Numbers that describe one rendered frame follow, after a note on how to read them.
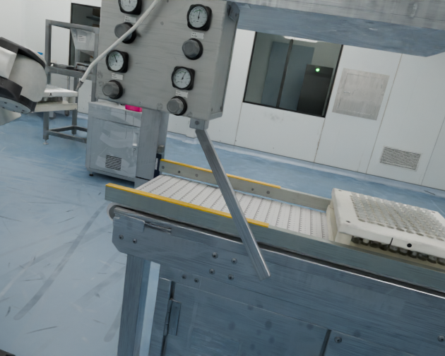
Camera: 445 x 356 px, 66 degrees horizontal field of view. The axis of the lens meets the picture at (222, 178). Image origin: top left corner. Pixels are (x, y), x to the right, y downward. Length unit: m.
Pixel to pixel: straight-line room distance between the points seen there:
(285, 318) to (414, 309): 0.25
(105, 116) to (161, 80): 2.99
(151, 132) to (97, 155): 2.73
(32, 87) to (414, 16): 0.74
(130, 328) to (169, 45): 0.95
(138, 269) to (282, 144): 4.99
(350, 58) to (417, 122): 1.42
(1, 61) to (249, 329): 0.76
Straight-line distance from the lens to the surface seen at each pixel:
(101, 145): 3.67
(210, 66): 0.59
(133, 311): 1.25
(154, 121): 0.99
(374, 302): 0.73
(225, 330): 0.86
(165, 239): 0.73
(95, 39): 4.49
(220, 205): 0.81
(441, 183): 6.42
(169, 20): 0.63
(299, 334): 0.83
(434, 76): 6.16
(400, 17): 0.59
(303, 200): 0.92
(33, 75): 0.89
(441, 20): 0.60
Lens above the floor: 1.23
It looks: 16 degrees down
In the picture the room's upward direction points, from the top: 10 degrees clockwise
